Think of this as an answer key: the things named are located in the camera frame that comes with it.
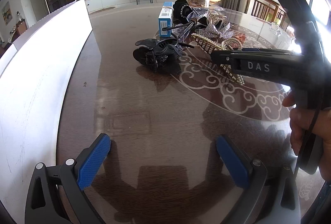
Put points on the clear acrylic stand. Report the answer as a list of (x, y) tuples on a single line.
[(275, 28)]

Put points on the framed wall painting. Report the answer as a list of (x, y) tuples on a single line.
[(6, 12)]

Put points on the blue and white box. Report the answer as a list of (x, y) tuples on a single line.
[(165, 26)]

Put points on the black slim hair clip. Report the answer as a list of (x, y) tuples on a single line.
[(190, 23)]

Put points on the black scrunchie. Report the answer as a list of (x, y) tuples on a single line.
[(181, 8)]

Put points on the black hair claw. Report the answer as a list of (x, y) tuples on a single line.
[(155, 52)]

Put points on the brown glass-topped desktop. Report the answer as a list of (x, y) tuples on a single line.
[(155, 100)]

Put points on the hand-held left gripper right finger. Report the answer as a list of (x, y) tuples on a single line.
[(230, 162)]

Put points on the pearl hair comb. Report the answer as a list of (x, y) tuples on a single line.
[(206, 44)]

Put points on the white panel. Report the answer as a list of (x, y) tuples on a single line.
[(33, 84)]

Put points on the person's right hand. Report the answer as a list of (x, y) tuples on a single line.
[(297, 123)]

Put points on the silver glitter bow clip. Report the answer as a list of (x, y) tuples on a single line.
[(212, 30)]

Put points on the wooden chair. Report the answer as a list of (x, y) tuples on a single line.
[(261, 5), (282, 18)]

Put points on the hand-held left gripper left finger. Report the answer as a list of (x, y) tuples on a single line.
[(93, 162)]

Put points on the clear hair claw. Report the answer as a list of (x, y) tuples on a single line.
[(218, 17)]

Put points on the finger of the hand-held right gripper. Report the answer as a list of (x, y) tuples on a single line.
[(250, 49), (258, 66)]

